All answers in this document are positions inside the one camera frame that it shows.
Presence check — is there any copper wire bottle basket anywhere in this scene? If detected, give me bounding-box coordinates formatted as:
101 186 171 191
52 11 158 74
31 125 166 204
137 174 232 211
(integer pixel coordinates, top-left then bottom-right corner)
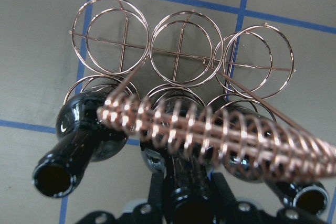
70 0 335 183

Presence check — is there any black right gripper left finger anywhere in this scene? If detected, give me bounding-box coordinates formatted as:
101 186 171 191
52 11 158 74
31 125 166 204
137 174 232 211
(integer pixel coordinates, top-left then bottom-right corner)
148 173 164 206

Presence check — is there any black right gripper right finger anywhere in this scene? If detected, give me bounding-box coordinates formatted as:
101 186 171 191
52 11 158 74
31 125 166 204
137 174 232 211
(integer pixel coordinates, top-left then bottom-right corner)
210 172 236 206

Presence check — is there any dark wine bottle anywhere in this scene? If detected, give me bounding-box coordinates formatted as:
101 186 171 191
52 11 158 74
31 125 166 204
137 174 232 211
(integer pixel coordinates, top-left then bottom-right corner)
33 90 128 198
140 88 217 223
209 100 331 215

